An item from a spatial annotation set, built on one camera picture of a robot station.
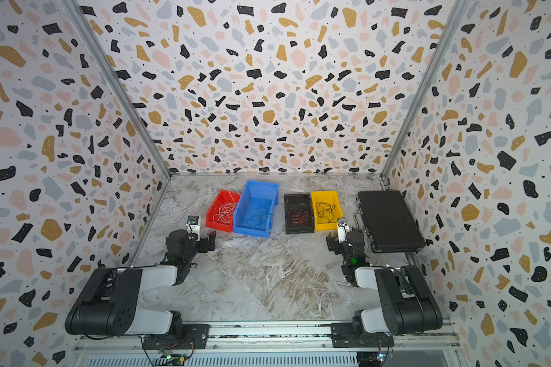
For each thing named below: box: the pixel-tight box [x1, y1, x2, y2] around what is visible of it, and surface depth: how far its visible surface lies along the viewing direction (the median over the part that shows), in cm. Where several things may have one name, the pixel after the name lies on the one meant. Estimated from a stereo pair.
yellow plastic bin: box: [310, 190, 344, 232], surface depth 105 cm
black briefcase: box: [355, 190, 426, 254], surface depth 100 cm
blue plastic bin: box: [232, 179, 280, 239], surface depth 105 cm
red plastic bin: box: [205, 189, 242, 233], surface depth 105 cm
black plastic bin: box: [283, 193, 314, 235], surface depth 105 cm
